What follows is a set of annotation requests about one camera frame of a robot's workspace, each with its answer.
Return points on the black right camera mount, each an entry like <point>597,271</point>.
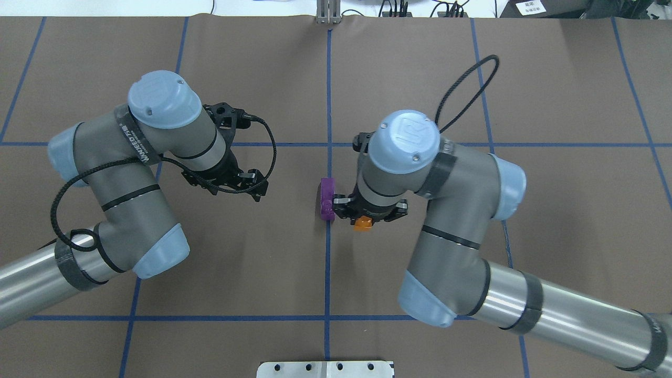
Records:
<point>360,142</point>

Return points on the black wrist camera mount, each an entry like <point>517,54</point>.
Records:
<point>228,119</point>

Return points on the purple trapezoid block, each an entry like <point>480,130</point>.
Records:
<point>325,203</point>

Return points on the orange trapezoid block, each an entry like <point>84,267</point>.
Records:
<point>363,224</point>

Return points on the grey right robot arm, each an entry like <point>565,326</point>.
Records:
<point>466,190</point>

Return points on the aluminium profile post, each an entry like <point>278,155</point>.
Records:
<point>328,12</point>

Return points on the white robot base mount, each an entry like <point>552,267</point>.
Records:
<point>375,368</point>

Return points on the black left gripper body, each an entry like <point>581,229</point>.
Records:
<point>219,171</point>

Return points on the black box with label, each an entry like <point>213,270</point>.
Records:
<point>576,9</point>

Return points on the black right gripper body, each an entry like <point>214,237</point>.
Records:
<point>370,208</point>

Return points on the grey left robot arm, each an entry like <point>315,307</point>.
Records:
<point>163,120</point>

